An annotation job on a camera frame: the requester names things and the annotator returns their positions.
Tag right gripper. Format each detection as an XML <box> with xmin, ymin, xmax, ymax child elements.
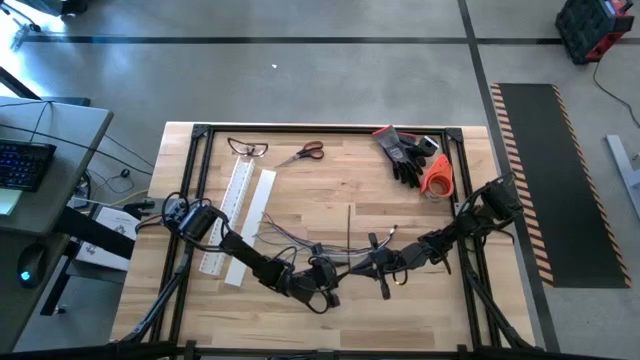
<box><xmin>349</xmin><ymin>248</ymin><xmax>409</xmax><ymax>301</ymax></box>

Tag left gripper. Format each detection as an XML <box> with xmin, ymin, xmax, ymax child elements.
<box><xmin>287</xmin><ymin>260</ymin><xmax>352</xmax><ymax>309</ymax></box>

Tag white duct cover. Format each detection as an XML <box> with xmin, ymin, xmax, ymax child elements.
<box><xmin>223</xmin><ymin>168</ymin><xmax>278</xmax><ymax>288</ymax></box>

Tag white slotted cable duct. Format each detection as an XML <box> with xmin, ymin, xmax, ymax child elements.
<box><xmin>198</xmin><ymin>156</ymin><xmax>257</xmax><ymax>277</ymax></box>

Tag packing tape roll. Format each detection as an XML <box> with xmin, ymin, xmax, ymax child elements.
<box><xmin>423</xmin><ymin>175</ymin><xmax>454</xmax><ymax>203</ymax></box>

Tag black work glove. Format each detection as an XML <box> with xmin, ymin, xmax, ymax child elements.
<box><xmin>394</xmin><ymin>132</ymin><xmax>429</xmax><ymax>190</ymax></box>

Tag grey glove red cuff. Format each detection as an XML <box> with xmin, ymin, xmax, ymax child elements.
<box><xmin>371</xmin><ymin>124</ymin><xmax>419</xmax><ymax>182</ymax></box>

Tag orange tape dispenser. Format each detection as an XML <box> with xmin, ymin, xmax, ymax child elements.
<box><xmin>418</xmin><ymin>153</ymin><xmax>456</xmax><ymax>197</ymax></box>

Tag small black white box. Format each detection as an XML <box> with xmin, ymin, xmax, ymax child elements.
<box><xmin>417</xmin><ymin>134</ymin><xmax>441</xmax><ymax>157</ymax></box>

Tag clear safety glasses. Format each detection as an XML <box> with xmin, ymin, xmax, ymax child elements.
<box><xmin>226</xmin><ymin>136</ymin><xmax>270</xmax><ymax>159</ymax></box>

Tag black hazard striped floor mat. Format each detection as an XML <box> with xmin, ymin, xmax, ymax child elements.
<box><xmin>489</xmin><ymin>82</ymin><xmax>633</xmax><ymax>290</ymax></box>

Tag white cardboard box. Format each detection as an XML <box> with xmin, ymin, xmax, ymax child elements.
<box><xmin>74</xmin><ymin>205</ymin><xmax>142</xmax><ymax>273</ymax></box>

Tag black desk support beam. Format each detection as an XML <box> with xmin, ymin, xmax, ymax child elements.
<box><xmin>52</xmin><ymin>204</ymin><xmax>137</xmax><ymax>261</ymax></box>

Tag grey metal bar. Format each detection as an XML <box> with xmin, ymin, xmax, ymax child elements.
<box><xmin>604</xmin><ymin>133</ymin><xmax>640</xmax><ymax>221</ymax></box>

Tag black computer mouse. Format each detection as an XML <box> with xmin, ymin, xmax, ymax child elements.
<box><xmin>16</xmin><ymin>241</ymin><xmax>49</xmax><ymax>290</ymax></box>

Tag grey side desk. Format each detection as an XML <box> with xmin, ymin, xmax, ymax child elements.
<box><xmin>0</xmin><ymin>96</ymin><xmax>115</xmax><ymax>354</ymax></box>

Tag red black toolbox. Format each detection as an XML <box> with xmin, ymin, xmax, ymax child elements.
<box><xmin>553</xmin><ymin>0</ymin><xmax>636</xmax><ymax>66</ymax></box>

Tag black backlit keyboard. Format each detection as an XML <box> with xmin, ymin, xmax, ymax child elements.
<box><xmin>0</xmin><ymin>139</ymin><xmax>58</xmax><ymax>193</ymax></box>

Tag green notepad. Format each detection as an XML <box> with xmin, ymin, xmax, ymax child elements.
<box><xmin>0</xmin><ymin>187</ymin><xmax>24</xmax><ymax>217</ymax></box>

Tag office chair base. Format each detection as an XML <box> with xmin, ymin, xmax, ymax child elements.
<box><xmin>0</xmin><ymin>0</ymin><xmax>90</xmax><ymax>51</ymax></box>

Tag red handled scissors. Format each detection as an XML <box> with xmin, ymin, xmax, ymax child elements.
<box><xmin>273</xmin><ymin>140</ymin><xmax>326</xmax><ymax>169</ymax></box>

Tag black aluminium table frame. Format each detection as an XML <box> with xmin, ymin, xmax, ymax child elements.
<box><xmin>112</xmin><ymin>122</ymin><xmax>539</xmax><ymax>360</ymax></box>

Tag black desk cable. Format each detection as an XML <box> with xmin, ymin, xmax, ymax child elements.
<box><xmin>0</xmin><ymin>122</ymin><xmax>155</xmax><ymax>177</ymax></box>

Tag black floor cable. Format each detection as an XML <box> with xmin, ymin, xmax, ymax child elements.
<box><xmin>592</xmin><ymin>57</ymin><xmax>640</xmax><ymax>130</ymax></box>

